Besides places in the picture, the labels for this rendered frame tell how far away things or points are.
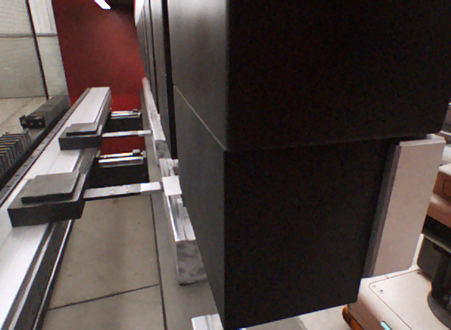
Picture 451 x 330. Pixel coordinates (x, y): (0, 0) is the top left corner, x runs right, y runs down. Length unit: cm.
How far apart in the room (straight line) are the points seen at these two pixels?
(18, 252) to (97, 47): 229
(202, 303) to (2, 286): 28
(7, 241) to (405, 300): 141
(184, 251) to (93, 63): 232
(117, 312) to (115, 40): 191
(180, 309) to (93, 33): 240
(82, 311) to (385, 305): 141
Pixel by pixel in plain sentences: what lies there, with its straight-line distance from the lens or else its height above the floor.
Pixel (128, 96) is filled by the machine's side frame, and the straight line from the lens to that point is 278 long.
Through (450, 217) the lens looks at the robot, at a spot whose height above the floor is 78.
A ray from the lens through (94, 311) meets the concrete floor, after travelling 187.
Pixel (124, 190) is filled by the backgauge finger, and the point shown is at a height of 101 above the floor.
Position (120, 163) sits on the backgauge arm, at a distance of 125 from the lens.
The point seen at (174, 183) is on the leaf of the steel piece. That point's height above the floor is 100.
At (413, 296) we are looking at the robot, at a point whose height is 28.
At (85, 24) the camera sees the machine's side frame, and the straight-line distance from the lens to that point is 276.
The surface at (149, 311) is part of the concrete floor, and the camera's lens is 179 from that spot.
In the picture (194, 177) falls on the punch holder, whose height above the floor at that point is 122.
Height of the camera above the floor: 129
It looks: 22 degrees down
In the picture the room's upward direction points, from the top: straight up
